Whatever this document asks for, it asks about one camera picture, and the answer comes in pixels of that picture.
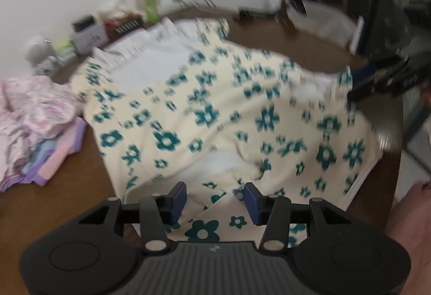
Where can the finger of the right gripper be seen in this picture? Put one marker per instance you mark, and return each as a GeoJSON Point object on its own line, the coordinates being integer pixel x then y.
{"type": "Point", "coordinates": [367, 81]}

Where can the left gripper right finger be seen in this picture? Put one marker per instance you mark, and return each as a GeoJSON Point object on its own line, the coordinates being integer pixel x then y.
{"type": "Point", "coordinates": [271, 211]}

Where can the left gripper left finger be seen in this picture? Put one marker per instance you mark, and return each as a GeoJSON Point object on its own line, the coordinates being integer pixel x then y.
{"type": "Point", "coordinates": [157, 211]}

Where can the cream teal floral garment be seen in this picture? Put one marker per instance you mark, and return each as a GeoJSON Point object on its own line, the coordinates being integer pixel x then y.
{"type": "Point", "coordinates": [180, 102]}

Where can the person's right hand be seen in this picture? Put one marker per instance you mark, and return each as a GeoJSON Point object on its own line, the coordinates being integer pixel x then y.
{"type": "Point", "coordinates": [409, 225]}

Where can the lilac pink folded garment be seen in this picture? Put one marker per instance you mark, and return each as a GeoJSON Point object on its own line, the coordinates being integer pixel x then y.
{"type": "Point", "coordinates": [48, 156]}

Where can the black phone holder stand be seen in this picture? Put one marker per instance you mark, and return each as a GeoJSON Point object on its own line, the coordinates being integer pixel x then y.
{"type": "Point", "coordinates": [248, 15]}

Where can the pink patterned garment pile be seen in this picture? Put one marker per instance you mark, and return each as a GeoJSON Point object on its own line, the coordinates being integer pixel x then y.
{"type": "Point", "coordinates": [33, 109]}

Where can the green white small packet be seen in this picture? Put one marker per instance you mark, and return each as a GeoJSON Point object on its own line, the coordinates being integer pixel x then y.
{"type": "Point", "coordinates": [65, 52]}

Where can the white printed tin box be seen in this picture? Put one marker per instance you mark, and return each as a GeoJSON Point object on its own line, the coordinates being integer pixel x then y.
{"type": "Point", "coordinates": [92, 36]}

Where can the red green tissue box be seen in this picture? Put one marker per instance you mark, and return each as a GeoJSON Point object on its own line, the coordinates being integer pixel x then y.
{"type": "Point", "coordinates": [117, 28]}

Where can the white round robot figurine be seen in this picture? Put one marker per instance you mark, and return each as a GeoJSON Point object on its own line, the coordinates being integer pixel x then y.
{"type": "Point", "coordinates": [41, 56]}

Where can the small black box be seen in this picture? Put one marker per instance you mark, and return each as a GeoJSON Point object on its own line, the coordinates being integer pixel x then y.
{"type": "Point", "coordinates": [83, 22]}

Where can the green plastic bottle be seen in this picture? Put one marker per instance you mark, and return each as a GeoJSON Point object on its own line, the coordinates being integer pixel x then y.
{"type": "Point", "coordinates": [150, 9]}

